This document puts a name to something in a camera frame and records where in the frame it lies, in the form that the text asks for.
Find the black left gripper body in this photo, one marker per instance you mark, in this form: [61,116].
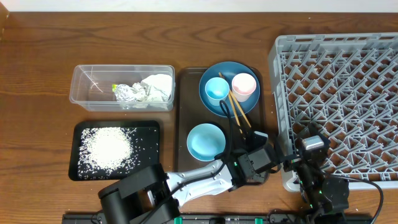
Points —
[260,178]

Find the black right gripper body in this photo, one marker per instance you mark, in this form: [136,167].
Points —
[295,162]

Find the wooden chopstick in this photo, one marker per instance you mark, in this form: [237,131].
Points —
[232,105]
[239,108]

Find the light blue bowl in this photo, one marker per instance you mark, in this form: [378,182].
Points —
[205,141]

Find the white napkin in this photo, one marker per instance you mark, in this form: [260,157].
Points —
[155,89]

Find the foil snack wrapper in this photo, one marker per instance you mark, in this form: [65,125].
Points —
[123,93]

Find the white rice pile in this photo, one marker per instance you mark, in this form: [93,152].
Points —
[116,152]

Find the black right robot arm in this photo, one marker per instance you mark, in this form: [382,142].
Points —
[327,195]

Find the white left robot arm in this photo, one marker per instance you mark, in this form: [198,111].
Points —
[152,195]

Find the grey dishwasher rack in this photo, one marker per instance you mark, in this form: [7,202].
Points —
[345,85]

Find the brown serving tray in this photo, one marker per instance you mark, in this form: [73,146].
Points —
[192,112]

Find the pink cup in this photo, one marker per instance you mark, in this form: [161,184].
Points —
[243,86]

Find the light blue cup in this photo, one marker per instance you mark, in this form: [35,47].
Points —
[216,89]

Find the black tray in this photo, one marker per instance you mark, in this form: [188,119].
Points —
[100,124]

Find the clear plastic bin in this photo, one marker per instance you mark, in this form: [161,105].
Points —
[91,86]

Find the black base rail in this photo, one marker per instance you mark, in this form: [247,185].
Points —
[271,218]

